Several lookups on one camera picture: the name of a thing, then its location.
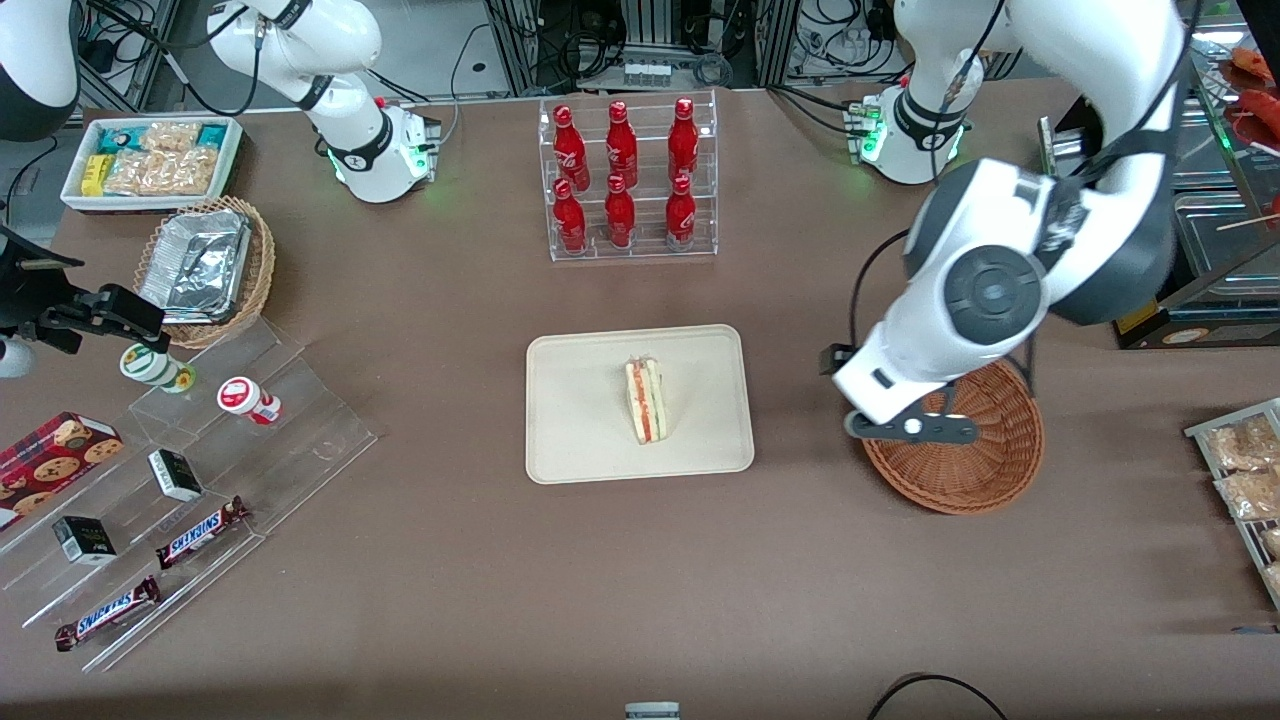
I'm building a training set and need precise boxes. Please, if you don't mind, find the red sausage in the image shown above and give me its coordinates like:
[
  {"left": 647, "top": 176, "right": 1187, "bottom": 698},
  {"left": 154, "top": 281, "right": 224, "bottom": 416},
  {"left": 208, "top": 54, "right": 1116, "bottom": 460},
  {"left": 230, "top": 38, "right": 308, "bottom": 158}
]
[{"left": 1222, "top": 88, "right": 1280, "bottom": 151}]

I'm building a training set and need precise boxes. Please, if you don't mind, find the red chocolate chip cookie box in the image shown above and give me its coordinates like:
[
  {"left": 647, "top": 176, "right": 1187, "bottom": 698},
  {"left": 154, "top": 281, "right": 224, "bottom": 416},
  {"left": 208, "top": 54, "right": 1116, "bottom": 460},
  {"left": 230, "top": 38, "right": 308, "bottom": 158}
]
[{"left": 0, "top": 411, "right": 126, "bottom": 531}]

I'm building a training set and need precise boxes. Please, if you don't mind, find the Snickers chocolate bar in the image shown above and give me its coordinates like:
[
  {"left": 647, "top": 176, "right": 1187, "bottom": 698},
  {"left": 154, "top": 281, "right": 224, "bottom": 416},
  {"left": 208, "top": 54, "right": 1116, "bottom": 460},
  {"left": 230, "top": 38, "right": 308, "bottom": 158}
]
[
  {"left": 155, "top": 497, "right": 251, "bottom": 571},
  {"left": 55, "top": 575, "right": 163, "bottom": 653}
]

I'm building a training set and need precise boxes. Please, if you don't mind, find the large clear nut bag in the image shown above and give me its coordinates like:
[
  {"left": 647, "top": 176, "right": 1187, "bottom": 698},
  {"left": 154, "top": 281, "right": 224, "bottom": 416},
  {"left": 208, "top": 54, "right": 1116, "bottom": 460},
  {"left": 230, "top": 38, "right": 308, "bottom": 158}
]
[{"left": 105, "top": 148, "right": 219, "bottom": 198}]

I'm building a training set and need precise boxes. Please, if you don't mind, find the black looped cable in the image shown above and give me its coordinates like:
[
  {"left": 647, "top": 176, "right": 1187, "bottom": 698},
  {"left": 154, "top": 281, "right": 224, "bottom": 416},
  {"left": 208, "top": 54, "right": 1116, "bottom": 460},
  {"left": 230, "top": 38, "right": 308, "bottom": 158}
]
[{"left": 866, "top": 673, "right": 1009, "bottom": 720}]

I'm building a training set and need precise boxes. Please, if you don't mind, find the small black box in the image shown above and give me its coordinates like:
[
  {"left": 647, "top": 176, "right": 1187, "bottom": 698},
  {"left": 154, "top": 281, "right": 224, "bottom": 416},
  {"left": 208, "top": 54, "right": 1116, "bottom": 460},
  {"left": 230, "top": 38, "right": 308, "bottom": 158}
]
[
  {"left": 52, "top": 515, "right": 118, "bottom": 566},
  {"left": 148, "top": 448, "right": 204, "bottom": 503}
]

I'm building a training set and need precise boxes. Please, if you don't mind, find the yogurt bottle green label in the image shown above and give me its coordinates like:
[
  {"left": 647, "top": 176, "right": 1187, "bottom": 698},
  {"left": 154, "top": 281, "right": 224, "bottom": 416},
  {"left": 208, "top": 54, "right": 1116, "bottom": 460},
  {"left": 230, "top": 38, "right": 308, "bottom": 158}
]
[{"left": 120, "top": 342, "right": 198, "bottom": 394}]

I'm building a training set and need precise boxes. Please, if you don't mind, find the yogurt bottle red label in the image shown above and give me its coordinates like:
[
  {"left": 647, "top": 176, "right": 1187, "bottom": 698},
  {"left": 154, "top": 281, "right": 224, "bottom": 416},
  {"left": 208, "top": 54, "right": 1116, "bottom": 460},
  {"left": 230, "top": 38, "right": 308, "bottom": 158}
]
[{"left": 217, "top": 376, "right": 283, "bottom": 427}]

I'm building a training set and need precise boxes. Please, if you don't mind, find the triangular sandwich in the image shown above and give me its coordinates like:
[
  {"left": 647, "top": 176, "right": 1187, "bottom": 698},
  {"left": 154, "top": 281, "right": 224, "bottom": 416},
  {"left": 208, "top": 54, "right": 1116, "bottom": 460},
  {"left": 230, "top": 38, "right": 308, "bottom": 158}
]
[{"left": 624, "top": 355, "right": 673, "bottom": 447}]

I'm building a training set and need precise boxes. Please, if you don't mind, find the light tan wicker basket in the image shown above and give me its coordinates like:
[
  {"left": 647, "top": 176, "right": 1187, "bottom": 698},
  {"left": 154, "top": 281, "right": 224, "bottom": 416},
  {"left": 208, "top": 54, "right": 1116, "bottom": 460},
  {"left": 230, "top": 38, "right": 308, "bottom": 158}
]
[{"left": 133, "top": 195, "right": 276, "bottom": 351}]

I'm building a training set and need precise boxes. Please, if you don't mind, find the aluminium frame equipment rack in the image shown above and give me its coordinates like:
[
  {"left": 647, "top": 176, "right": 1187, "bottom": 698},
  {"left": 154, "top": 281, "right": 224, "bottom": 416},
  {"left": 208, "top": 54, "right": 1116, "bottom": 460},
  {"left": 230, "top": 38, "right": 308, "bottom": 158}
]
[{"left": 480, "top": 0, "right": 801, "bottom": 96}]

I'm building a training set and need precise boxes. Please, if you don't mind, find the white rectangular snack bin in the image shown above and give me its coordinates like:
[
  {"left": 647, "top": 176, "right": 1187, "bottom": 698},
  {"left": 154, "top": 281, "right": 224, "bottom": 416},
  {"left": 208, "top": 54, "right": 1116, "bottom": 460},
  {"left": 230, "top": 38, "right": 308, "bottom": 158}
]
[{"left": 60, "top": 115, "right": 244, "bottom": 214}]

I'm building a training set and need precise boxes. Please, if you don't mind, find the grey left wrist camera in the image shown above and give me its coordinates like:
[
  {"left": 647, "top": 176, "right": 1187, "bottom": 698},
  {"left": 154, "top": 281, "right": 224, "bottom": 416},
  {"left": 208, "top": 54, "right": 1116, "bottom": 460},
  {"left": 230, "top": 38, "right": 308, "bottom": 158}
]
[{"left": 843, "top": 410, "right": 981, "bottom": 445}]

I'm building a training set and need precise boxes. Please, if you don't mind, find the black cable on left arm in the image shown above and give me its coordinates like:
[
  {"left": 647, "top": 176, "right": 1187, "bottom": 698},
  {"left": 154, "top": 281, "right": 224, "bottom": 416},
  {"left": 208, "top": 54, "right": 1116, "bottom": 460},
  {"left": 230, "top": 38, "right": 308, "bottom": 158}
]
[{"left": 847, "top": 230, "right": 909, "bottom": 349}]

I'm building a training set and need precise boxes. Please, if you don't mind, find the aluminium foil tray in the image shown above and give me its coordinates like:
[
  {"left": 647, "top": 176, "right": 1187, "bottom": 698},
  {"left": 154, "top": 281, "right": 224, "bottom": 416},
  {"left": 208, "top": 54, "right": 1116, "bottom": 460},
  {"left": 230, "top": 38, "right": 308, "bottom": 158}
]
[{"left": 138, "top": 208, "right": 253, "bottom": 326}]

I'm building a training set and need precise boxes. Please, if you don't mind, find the clear acrylic bottle rack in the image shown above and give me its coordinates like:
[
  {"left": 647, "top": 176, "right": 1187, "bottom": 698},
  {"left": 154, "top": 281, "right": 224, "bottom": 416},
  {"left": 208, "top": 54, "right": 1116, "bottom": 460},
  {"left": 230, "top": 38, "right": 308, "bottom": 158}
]
[{"left": 538, "top": 88, "right": 719, "bottom": 263}]

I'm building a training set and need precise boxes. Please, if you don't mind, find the clear acrylic stepped shelf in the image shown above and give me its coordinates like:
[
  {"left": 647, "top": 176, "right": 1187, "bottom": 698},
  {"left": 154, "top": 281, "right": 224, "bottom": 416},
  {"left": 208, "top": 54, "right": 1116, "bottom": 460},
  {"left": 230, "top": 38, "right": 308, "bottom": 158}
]
[
  {"left": 0, "top": 440, "right": 269, "bottom": 673},
  {"left": 128, "top": 315, "right": 379, "bottom": 536}
]

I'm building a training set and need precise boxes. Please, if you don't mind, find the red cola bottle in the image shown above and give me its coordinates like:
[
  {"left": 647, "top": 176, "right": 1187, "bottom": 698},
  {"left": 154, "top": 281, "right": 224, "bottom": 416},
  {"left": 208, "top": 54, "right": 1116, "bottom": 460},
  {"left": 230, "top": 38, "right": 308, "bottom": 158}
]
[
  {"left": 665, "top": 175, "right": 698, "bottom": 251},
  {"left": 604, "top": 174, "right": 637, "bottom": 249},
  {"left": 667, "top": 97, "right": 701, "bottom": 186},
  {"left": 552, "top": 104, "right": 591, "bottom": 193},
  {"left": 605, "top": 100, "right": 639, "bottom": 191},
  {"left": 552, "top": 178, "right": 589, "bottom": 254}
]

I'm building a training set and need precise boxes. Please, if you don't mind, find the beige plastic tray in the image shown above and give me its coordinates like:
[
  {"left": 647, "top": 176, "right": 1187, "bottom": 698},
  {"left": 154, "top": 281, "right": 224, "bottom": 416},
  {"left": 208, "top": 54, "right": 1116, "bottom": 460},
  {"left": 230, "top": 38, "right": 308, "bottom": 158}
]
[{"left": 525, "top": 323, "right": 756, "bottom": 486}]

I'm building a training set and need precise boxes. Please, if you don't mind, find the grey wire snack tray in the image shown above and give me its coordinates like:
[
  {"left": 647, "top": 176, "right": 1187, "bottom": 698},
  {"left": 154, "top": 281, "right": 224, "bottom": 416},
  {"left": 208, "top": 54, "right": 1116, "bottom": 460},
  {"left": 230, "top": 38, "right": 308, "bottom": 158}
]
[{"left": 1185, "top": 398, "right": 1280, "bottom": 611}]

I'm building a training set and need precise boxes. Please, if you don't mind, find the brown round wicker basket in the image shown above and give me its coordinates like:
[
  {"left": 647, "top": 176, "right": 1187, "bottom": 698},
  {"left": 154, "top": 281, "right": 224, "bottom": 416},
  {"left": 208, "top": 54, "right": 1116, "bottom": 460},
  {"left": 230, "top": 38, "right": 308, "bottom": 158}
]
[{"left": 860, "top": 360, "right": 1046, "bottom": 516}]

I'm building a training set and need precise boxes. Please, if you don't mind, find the small clear nut bag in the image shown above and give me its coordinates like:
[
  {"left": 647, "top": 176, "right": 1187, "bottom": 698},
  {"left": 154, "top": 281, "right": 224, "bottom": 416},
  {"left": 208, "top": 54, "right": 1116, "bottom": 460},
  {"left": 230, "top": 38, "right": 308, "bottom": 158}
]
[{"left": 140, "top": 120, "right": 201, "bottom": 156}]

